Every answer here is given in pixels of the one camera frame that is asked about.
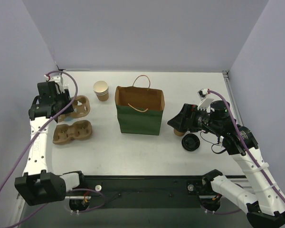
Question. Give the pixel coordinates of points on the green paper bag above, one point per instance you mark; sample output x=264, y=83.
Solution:
x=139, y=109

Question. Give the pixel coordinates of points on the brown paper coffee cup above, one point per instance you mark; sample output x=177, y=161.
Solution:
x=177, y=133

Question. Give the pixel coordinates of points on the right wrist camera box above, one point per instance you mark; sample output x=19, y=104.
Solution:
x=205, y=98

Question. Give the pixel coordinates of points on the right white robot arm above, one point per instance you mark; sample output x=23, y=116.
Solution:
x=265, y=206

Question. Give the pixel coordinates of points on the light blue straw holder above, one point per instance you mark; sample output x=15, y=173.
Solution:
x=67, y=117

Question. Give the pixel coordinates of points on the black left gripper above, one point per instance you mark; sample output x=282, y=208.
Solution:
x=63, y=104

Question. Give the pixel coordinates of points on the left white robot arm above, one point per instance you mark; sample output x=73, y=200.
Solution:
x=38, y=184

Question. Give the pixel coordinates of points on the single brown pulp cup carrier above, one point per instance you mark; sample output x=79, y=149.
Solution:
x=81, y=108

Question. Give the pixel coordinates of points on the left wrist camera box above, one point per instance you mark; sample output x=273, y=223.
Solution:
x=57, y=79

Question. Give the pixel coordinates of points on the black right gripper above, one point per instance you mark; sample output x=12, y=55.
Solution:
x=188, y=118

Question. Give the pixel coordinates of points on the stack of brown paper cups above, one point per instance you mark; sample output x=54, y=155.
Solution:
x=101, y=90

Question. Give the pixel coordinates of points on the stack of black lids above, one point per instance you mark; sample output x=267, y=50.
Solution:
x=190, y=142

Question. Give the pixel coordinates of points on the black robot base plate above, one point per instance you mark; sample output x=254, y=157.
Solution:
x=143, y=192

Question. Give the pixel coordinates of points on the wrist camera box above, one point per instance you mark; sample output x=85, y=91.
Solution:
x=57, y=79
x=205, y=98

